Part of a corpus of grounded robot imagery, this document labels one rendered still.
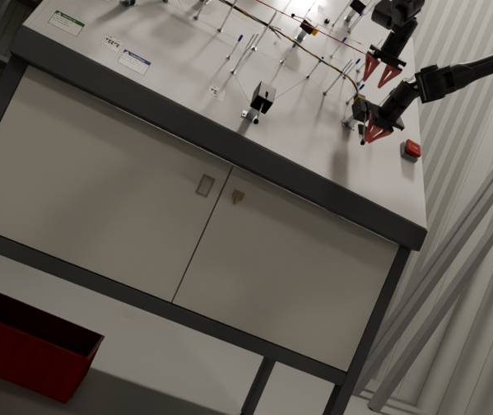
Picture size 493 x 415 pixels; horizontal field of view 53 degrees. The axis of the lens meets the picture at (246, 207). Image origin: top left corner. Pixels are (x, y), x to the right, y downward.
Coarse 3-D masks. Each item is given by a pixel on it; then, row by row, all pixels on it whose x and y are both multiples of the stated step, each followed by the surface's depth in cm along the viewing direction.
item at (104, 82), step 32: (32, 32) 114; (32, 64) 117; (64, 64) 116; (96, 64) 118; (96, 96) 122; (128, 96) 120; (160, 96) 122; (192, 128) 124; (224, 128) 126; (256, 160) 129; (320, 192) 134; (384, 224) 139
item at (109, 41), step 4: (104, 36) 124; (108, 36) 125; (112, 36) 126; (100, 40) 123; (104, 40) 124; (108, 40) 124; (112, 40) 125; (116, 40) 126; (120, 40) 126; (104, 44) 123; (108, 44) 123; (112, 44) 124; (116, 44) 125; (120, 44) 125; (108, 48) 123; (112, 48) 124; (116, 48) 124; (120, 48) 125; (116, 52) 123
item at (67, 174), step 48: (48, 96) 119; (0, 144) 117; (48, 144) 120; (96, 144) 122; (144, 144) 125; (0, 192) 117; (48, 192) 120; (96, 192) 123; (144, 192) 126; (192, 192) 129; (48, 240) 120; (96, 240) 123; (144, 240) 126; (192, 240) 129; (144, 288) 127
